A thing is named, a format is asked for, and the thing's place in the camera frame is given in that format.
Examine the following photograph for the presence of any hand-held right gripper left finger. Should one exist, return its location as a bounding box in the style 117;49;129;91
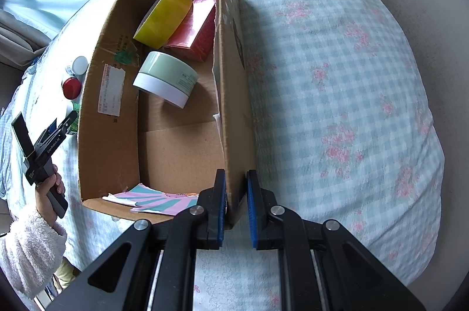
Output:
47;169;228;311

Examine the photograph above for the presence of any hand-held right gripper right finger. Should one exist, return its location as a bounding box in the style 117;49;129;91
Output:
246;170;426;311

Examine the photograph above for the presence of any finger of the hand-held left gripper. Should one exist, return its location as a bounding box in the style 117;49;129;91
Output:
41;119;59;141
55;111;79;136

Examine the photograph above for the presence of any cardboard box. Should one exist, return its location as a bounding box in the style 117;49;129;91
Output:
75;0;257;231

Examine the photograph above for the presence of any red carton box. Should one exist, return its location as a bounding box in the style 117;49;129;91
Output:
163;0;217;63

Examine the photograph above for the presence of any person's left hand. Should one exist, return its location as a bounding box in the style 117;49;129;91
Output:
35;165;67;224

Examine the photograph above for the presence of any red-cap bottle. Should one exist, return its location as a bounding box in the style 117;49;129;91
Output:
62;77;83;101

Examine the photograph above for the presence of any white pill bottle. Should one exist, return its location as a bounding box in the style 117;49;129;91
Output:
65;56;89;81

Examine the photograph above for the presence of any brown curtain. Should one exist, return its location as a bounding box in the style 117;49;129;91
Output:
0;9;55;66

